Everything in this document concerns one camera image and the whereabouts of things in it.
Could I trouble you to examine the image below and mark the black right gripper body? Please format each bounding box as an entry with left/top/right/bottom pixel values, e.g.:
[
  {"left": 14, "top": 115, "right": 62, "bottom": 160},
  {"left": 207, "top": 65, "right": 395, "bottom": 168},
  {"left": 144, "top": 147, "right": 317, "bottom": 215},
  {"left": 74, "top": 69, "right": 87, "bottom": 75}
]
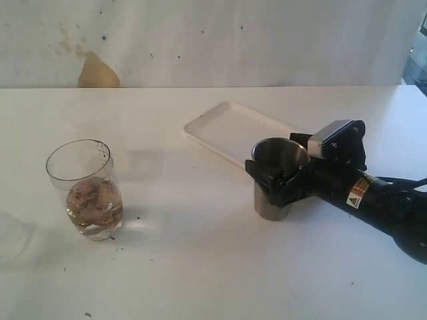
[{"left": 287, "top": 120, "right": 367, "bottom": 213}]

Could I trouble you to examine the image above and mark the stainless steel cup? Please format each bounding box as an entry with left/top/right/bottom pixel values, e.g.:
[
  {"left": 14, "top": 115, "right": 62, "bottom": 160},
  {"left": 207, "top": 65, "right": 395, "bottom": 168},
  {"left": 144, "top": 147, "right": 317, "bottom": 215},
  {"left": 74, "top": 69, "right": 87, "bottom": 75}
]
[{"left": 245, "top": 137, "right": 310, "bottom": 221}]

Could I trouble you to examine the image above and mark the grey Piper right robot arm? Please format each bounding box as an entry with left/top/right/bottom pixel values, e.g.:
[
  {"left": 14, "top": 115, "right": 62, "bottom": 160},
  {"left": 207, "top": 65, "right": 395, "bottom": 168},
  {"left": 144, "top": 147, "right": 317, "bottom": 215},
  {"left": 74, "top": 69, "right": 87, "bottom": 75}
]
[{"left": 245, "top": 119, "right": 426, "bottom": 263}]

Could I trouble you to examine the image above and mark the clear glass with tea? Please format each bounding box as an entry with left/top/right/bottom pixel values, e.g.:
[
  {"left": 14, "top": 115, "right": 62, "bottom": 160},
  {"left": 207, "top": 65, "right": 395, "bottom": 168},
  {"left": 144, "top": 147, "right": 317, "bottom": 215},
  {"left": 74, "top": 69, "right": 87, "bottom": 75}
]
[{"left": 45, "top": 139, "right": 123, "bottom": 241}]

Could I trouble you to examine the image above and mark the white rectangular tray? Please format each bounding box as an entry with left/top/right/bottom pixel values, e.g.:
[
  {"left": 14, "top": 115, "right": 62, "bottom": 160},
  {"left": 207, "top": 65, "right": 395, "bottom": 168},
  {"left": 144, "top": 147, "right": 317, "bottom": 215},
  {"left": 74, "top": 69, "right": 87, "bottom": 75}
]
[{"left": 183, "top": 101, "right": 299, "bottom": 168}]

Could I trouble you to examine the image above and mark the translucent white plastic container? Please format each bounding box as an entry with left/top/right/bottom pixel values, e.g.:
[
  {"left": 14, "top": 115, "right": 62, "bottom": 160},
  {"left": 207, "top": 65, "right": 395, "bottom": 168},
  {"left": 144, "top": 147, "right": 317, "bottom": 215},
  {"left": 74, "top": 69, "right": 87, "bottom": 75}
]
[{"left": 1, "top": 210, "right": 34, "bottom": 269}]

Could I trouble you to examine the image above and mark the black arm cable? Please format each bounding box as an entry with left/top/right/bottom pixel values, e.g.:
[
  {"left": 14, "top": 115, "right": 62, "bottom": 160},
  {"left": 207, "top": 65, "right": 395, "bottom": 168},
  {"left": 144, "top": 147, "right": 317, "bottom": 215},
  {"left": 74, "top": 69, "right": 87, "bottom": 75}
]
[{"left": 376, "top": 176, "right": 427, "bottom": 193}]

